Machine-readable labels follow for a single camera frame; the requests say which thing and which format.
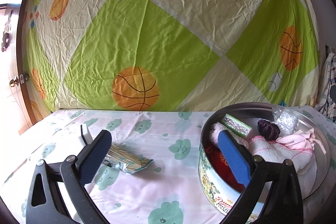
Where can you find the plaid checked cloth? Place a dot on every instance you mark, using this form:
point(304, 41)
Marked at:
point(324, 104)

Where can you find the cloud pattern table cloth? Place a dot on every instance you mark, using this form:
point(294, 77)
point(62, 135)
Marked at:
point(163, 170)

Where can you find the clear plastic bag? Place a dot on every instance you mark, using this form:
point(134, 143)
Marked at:
point(286, 120)

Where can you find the pink drawstring pouch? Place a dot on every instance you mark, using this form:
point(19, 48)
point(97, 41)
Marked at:
point(301, 140)

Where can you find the round cookie tin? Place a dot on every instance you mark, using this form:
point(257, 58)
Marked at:
point(315, 184)

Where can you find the wooden door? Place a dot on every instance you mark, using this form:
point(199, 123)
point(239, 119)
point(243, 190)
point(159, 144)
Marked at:
point(16, 111)

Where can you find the red satin drawstring pouch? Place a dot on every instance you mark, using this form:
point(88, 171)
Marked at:
point(221, 167)

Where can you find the toothpick packet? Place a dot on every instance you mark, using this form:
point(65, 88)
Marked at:
point(120, 159)

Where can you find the white pink-trimmed towel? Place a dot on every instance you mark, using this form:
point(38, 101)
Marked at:
point(271, 151)

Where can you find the green tissue pack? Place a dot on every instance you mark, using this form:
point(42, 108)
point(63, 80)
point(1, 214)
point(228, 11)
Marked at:
point(237, 126)

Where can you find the brass door knob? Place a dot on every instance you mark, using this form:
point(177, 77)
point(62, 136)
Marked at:
point(21, 79)

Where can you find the green basketball pattern sheet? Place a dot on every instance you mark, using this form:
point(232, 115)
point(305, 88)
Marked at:
point(169, 55)

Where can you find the dark purple yarn ball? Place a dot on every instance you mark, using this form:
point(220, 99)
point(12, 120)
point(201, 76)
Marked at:
point(268, 130)

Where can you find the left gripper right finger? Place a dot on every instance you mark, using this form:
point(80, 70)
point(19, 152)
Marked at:
point(283, 203)

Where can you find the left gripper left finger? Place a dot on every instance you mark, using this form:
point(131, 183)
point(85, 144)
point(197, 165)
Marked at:
point(45, 203)

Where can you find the white black sponge block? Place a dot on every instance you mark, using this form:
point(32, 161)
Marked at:
point(85, 136)

